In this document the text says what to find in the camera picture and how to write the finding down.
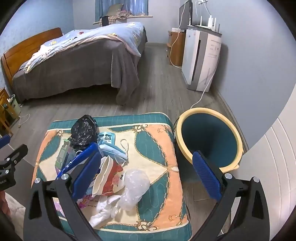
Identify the pale green container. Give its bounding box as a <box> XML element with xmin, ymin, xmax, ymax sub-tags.
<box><xmin>8</xmin><ymin>94</ymin><xmax>20</xmax><ymax>112</ymax></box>

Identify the white floor cable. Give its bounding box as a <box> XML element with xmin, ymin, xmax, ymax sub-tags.
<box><xmin>18</xmin><ymin>113</ymin><xmax>31</xmax><ymax>128</ymax></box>

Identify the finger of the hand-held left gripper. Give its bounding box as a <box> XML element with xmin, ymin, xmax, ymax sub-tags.
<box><xmin>4</xmin><ymin>143</ymin><xmax>29</xmax><ymax>168</ymax></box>
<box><xmin>0</xmin><ymin>135</ymin><xmax>11</xmax><ymax>148</ymax></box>

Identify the white purifier power cable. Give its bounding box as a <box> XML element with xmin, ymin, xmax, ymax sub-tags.
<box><xmin>190</xmin><ymin>54</ymin><xmax>221</xmax><ymax>109</ymax></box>

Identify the blue face mask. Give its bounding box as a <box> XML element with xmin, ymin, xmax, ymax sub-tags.
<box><xmin>102</xmin><ymin>138</ymin><xmax>130</xmax><ymax>163</ymax></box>

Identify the white panelled cabinet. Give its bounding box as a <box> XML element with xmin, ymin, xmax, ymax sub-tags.
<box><xmin>240</xmin><ymin>117</ymin><xmax>296</xmax><ymax>241</ymax></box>

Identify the white tissue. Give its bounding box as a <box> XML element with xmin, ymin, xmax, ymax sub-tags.
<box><xmin>89</xmin><ymin>194</ymin><xmax>123</xmax><ymax>229</ymax></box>

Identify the red white paper packaging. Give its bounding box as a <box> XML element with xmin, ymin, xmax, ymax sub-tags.
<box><xmin>92</xmin><ymin>156</ymin><xmax>126</xmax><ymax>198</ymax></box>

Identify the light blue blister tray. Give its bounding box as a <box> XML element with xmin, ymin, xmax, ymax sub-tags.
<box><xmin>97</xmin><ymin>131</ymin><xmax>116</xmax><ymax>145</ymax></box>

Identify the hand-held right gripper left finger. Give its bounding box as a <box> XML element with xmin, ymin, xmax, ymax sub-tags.
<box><xmin>28</xmin><ymin>142</ymin><xmax>103</xmax><ymax>241</ymax></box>

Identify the light blue printed quilt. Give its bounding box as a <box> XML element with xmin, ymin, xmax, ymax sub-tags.
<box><xmin>19</xmin><ymin>22</ymin><xmax>146</xmax><ymax>74</ymax></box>

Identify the clear plastic bag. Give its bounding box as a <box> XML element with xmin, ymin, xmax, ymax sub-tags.
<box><xmin>119</xmin><ymin>168</ymin><xmax>151</xmax><ymax>212</ymax></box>

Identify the blue curtain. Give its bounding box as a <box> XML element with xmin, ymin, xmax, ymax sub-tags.
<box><xmin>95</xmin><ymin>0</ymin><xmax>149</xmax><ymax>24</ymax></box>

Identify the teal bin with yellow rim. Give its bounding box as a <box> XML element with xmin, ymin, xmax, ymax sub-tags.
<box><xmin>173</xmin><ymin>107</ymin><xmax>244</xmax><ymax>173</ymax></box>

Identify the wooden nightstand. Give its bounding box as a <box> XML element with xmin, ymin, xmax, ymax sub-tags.
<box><xmin>0</xmin><ymin>87</ymin><xmax>22</xmax><ymax>138</ymax></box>

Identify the olive pillow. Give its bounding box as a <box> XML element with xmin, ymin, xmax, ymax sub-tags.
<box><xmin>107</xmin><ymin>3</ymin><xmax>123</xmax><ymax>15</ymax></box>

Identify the white router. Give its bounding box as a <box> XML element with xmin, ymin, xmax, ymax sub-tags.
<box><xmin>194</xmin><ymin>15</ymin><xmax>219</xmax><ymax>32</ymax></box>

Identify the white air purifier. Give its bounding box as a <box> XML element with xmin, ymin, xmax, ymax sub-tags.
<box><xmin>181</xmin><ymin>25</ymin><xmax>223</xmax><ymax>93</ymax></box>

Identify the flat screen television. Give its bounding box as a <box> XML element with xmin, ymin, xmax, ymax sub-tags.
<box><xmin>179</xmin><ymin>0</ymin><xmax>193</xmax><ymax>31</ymax></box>

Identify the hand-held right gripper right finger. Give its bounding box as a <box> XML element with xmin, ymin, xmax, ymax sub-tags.
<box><xmin>192</xmin><ymin>150</ymin><xmax>270</xmax><ymax>241</ymax></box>

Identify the white fluffy rug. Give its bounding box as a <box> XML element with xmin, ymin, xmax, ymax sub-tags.
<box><xmin>0</xmin><ymin>192</ymin><xmax>26</xmax><ymax>223</ymax></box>

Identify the plaid cloth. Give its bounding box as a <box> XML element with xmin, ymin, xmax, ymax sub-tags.
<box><xmin>99</xmin><ymin>10</ymin><xmax>134</xmax><ymax>26</ymax></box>

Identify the white cabinet cable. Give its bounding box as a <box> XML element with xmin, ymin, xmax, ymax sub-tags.
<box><xmin>169</xmin><ymin>32</ymin><xmax>186</xmax><ymax>68</ymax></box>

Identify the green white carton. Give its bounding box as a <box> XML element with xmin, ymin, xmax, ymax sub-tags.
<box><xmin>55</xmin><ymin>137</ymin><xmax>76</xmax><ymax>170</ymax></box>

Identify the wooden bed frame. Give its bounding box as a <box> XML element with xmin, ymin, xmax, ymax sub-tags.
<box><xmin>1</xmin><ymin>27</ymin><xmax>63</xmax><ymax>80</ymax></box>

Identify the black plastic bag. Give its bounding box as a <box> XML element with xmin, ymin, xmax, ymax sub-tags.
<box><xmin>69</xmin><ymin>114</ymin><xmax>98</xmax><ymax>146</ymax></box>

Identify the teal orange patterned mat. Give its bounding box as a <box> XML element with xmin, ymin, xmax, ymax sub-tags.
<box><xmin>31</xmin><ymin>112</ymin><xmax>192</xmax><ymax>240</ymax></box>

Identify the wooden television cabinet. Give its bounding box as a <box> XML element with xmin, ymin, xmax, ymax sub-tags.
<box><xmin>167</xmin><ymin>27</ymin><xmax>187</xmax><ymax>68</ymax></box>

